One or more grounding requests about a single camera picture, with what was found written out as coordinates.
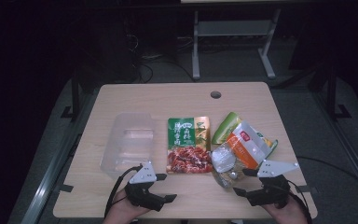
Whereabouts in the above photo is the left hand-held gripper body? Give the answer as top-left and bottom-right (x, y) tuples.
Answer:
(124, 161), (166, 213)

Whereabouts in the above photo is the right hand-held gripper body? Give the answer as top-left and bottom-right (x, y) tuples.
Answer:
(246, 159), (300, 207)

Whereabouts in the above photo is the white orange clear packet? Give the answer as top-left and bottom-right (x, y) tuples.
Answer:
(211, 120), (276, 189)

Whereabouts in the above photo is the green red seasoning packet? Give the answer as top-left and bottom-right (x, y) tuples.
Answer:
(166, 116), (214, 175)

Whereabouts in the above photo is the clear plastic container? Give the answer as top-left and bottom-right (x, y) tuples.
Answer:
(100, 112), (157, 180)

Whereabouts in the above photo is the person's right hand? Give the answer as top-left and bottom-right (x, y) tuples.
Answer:
(262, 194), (309, 224)

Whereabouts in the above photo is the person's left hand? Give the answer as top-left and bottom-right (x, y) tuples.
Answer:
(103, 188), (152, 224)

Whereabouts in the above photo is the lime green packet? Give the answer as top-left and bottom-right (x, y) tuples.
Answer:
(211, 111), (242, 146)

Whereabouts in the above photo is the black metal stand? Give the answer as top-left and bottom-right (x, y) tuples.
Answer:
(60, 77), (82, 121)
(325, 62), (352, 121)

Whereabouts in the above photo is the white metal stand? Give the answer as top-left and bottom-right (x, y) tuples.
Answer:
(191, 8), (282, 80)

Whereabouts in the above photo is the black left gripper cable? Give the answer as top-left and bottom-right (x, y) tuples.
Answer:
(104, 165), (144, 218)

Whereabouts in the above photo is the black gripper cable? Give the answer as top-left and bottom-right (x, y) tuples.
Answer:
(104, 165), (144, 218)
(287, 180), (312, 224)

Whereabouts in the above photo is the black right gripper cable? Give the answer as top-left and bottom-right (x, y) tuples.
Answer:
(287, 180), (312, 224)

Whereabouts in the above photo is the black floor cable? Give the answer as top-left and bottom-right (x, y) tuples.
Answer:
(296, 155), (358, 198)

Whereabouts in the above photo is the grey aluminium rail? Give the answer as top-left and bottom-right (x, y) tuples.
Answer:
(20, 90), (102, 224)
(311, 91), (358, 195)

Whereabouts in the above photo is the tangle of floor cables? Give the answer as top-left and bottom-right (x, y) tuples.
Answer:
(130, 34), (198, 84)

